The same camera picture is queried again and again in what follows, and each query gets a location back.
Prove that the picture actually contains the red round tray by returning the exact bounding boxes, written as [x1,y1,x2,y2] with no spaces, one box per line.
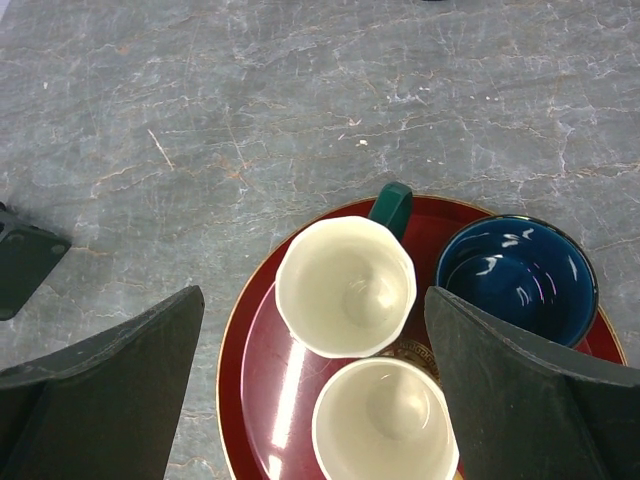
[215,194,629,480]

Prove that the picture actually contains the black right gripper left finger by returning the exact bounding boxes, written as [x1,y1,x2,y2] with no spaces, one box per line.
[1,285,204,479]

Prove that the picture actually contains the black rectangular block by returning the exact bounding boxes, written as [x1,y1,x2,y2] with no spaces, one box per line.
[1,203,71,321]

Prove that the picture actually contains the yellow mug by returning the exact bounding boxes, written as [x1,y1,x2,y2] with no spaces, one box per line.
[312,357,459,479]

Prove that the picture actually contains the green mug white inside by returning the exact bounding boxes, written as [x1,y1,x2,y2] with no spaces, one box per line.
[274,182,417,358]

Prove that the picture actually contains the dark blue cup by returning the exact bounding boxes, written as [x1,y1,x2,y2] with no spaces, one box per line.
[434,215,599,348]

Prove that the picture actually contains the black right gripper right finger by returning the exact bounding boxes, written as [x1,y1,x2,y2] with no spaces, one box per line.
[424,286,639,479]

